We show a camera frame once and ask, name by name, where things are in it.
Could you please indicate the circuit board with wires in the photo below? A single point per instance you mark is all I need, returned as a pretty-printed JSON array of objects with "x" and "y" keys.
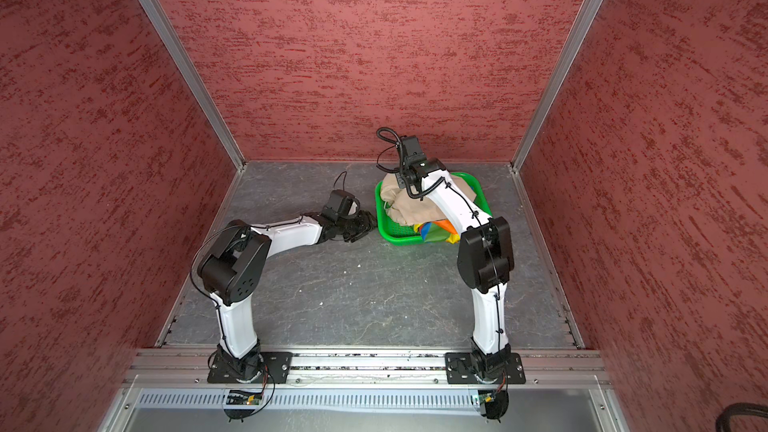
[
  {"x": 242, "y": 404},
  {"x": 493, "y": 404}
]

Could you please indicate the left circuit board with wires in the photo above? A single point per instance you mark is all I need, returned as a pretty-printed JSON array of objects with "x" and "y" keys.
[{"x": 242, "y": 404}]

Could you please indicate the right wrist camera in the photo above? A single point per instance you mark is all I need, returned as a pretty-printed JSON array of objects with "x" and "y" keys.
[{"x": 410, "y": 150}]

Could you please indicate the beige shorts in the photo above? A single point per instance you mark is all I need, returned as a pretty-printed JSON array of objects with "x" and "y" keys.
[{"x": 402, "y": 209}]

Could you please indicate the right circuit board with wires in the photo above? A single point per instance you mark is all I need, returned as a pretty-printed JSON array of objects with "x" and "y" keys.
[{"x": 493, "y": 404}]

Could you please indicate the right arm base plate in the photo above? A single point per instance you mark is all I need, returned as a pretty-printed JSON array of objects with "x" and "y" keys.
[{"x": 460, "y": 370}]

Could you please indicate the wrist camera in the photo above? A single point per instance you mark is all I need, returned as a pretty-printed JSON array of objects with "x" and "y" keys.
[
  {"x": 340, "y": 205},
  {"x": 410, "y": 150}
]

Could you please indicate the right aluminium corner post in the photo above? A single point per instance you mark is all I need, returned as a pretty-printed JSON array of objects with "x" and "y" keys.
[{"x": 581, "y": 25}]

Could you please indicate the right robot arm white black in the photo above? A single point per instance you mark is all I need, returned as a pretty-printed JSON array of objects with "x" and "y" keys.
[{"x": 485, "y": 260}]

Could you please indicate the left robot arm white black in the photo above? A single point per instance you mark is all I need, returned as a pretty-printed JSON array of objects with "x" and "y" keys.
[{"x": 231, "y": 270}]

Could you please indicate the green plastic basket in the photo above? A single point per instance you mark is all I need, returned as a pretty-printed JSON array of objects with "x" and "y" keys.
[{"x": 405, "y": 235}]

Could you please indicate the aluminium corner post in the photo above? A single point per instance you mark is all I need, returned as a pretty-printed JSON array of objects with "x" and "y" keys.
[
  {"x": 173, "y": 44},
  {"x": 581, "y": 25}
]

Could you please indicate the slotted cable duct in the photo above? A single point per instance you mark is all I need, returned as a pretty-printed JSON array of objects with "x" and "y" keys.
[{"x": 344, "y": 400}]

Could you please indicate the left aluminium corner post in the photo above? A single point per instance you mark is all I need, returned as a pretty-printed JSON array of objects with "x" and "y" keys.
[{"x": 173, "y": 44}]

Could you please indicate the multicolour shorts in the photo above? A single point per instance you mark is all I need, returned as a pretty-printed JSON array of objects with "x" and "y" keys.
[{"x": 437, "y": 231}]

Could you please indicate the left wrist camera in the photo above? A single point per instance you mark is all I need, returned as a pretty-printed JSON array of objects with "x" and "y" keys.
[{"x": 340, "y": 205}]

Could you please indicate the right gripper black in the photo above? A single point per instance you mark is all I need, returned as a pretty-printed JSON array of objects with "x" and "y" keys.
[{"x": 403, "y": 172}]

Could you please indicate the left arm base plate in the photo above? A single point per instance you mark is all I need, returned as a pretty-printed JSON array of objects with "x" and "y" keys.
[{"x": 252, "y": 370}]

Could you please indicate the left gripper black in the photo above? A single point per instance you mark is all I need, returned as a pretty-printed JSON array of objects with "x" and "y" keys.
[{"x": 366, "y": 224}]

